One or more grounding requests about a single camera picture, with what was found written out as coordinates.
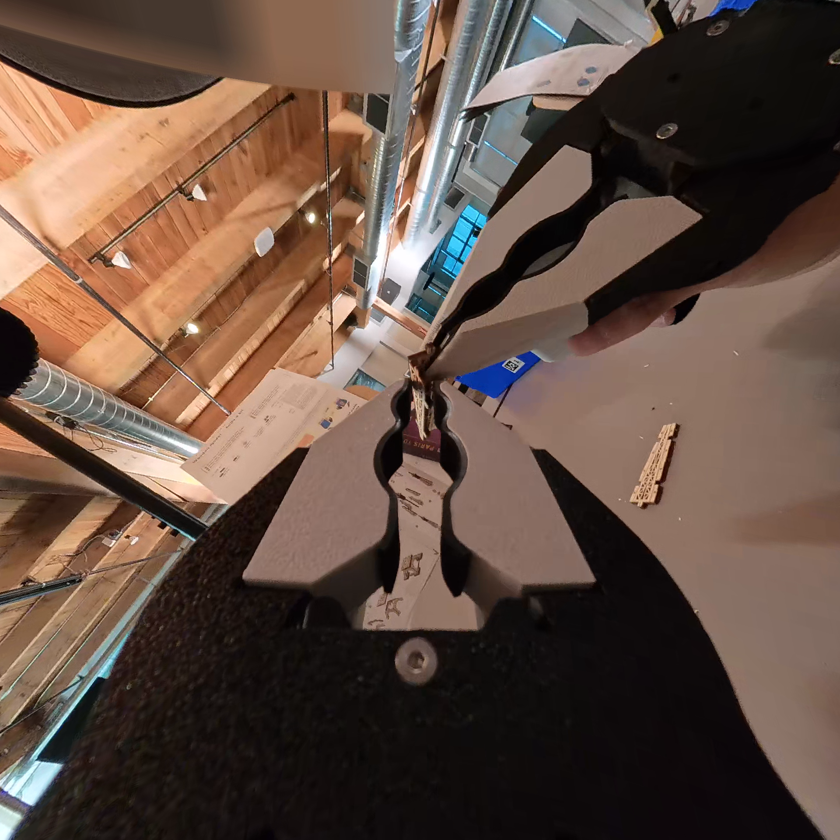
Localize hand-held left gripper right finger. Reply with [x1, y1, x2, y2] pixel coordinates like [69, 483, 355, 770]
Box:
[433, 381, 597, 631]

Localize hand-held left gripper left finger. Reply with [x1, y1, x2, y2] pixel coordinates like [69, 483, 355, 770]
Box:
[242, 379, 411, 631]

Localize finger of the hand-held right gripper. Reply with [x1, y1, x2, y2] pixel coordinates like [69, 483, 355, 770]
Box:
[423, 196, 703, 382]
[427, 144, 601, 352]

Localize joined wooden lattice panels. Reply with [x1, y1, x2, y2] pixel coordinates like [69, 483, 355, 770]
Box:
[408, 348, 437, 441]

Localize grey desk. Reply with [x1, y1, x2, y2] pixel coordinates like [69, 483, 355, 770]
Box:
[459, 259, 840, 840]

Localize person's right hand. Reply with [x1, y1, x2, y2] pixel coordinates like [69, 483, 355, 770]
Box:
[567, 190, 840, 357]

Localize assembly diagram sheet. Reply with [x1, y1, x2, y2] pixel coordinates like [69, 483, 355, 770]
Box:
[363, 459, 460, 631]

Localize large window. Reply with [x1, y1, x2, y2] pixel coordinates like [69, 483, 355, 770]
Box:
[403, 203, 490, 326]

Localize illustrated instruction booklet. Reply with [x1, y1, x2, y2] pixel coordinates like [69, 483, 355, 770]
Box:
[180, 367, 382, 506]

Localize purple model kit box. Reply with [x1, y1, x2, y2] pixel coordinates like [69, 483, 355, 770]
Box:
[400, 420, 448, 463]

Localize beige dotted sheet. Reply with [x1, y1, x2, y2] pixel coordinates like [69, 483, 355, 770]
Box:
[462, 42, 631, 120]

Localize blue plastic bin white tag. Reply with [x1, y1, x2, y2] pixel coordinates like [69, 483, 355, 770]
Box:
[455, 353, 544, 401]

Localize wide wooden lattice panel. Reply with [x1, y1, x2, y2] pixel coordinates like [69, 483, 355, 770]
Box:
[629, 423, 680, 508]

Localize black pole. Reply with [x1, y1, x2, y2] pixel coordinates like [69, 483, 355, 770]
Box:
[0, 397, 211, 542]

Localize metal conduit pipe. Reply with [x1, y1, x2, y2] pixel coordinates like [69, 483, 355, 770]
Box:
[0, 203, 232, 416]

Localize silver ventilation duct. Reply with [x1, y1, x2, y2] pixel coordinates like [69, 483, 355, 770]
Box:
[402, 0, 496, 247]
[13, 357, 204, 460]

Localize silver duct with vent box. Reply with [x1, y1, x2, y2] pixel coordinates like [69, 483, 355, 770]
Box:
[351, 0, 434, 311]

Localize black light track rail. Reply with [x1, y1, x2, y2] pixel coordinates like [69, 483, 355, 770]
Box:
[87, 92, 296, 266]

